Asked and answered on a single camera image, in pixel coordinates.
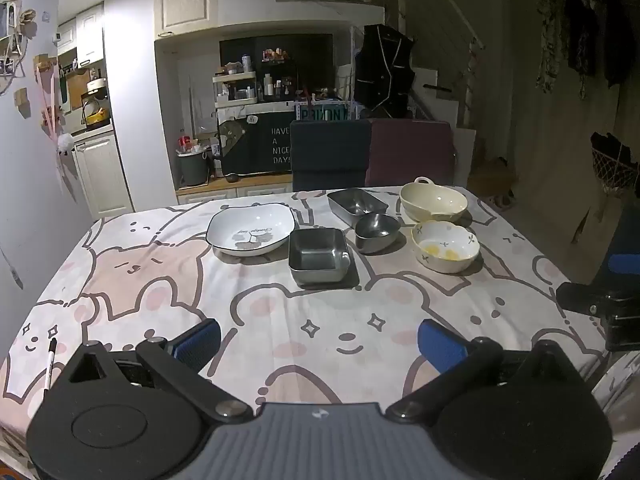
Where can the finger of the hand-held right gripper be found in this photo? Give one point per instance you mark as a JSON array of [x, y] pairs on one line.
[[625, 263], [580, 296]]

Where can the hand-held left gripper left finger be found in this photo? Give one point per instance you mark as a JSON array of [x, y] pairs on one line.
[[197, 342]]

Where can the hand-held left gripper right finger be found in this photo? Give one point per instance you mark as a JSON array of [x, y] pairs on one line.
[[440, 345]]

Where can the floral bowl yellow rim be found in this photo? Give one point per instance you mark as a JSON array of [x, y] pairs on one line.
[[445, 247]]

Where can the white square plate blue rim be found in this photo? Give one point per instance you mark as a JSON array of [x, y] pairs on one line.
[[250, 230]]

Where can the round steel bowl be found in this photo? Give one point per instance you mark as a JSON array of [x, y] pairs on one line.
[[377, 230]]

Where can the rectangular steel container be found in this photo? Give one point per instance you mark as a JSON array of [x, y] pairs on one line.
[[357, 204]]

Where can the cartoon printed tablecloth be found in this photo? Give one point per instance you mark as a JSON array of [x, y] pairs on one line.
[[150, 280]]

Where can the netted basket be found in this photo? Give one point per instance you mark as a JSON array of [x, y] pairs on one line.
[[615, 165]]

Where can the cardboard box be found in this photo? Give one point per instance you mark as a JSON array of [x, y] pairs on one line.
[[492, 180]]

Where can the black marker pen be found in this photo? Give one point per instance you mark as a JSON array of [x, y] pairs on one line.
[[50, 365]]

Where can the low wooden cabinet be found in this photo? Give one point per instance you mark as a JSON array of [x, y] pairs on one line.
[[210, 192]]

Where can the dark green trash bin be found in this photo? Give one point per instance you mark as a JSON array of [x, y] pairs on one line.
[[192, 169]]

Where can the maroon chair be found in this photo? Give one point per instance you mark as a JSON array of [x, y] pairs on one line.
[[410, 152]]

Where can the white kitchen cabinet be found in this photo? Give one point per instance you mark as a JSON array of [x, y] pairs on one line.
[[102, 170]]

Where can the dark printed curtain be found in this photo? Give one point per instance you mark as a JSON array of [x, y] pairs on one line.
[[260, 150]]

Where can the dark blue chair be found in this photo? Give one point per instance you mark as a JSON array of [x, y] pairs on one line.
[[330, 155]]

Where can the dark hanging garment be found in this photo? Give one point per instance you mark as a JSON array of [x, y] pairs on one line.
[[582, 30]]

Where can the floral hanging garment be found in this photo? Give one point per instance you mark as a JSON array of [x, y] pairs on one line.
[[550, 35]]

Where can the yellow pot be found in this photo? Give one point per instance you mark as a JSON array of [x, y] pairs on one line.
[[97, 117]]

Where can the green sign plate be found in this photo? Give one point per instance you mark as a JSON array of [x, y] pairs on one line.
[[322, 113]]

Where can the white storage rack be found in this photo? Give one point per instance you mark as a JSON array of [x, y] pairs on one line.
[[235, 79]]

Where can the pink hanging ornament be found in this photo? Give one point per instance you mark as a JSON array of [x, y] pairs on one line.
[[50, 105]]

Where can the black jacket white trim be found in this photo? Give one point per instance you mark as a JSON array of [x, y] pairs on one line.
[[382, 70]]

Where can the white upper cabinet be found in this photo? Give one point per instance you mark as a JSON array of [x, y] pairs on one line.
[[185, 2]]

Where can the wall shelf ornament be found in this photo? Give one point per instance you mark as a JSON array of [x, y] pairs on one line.
[[12, 35]]

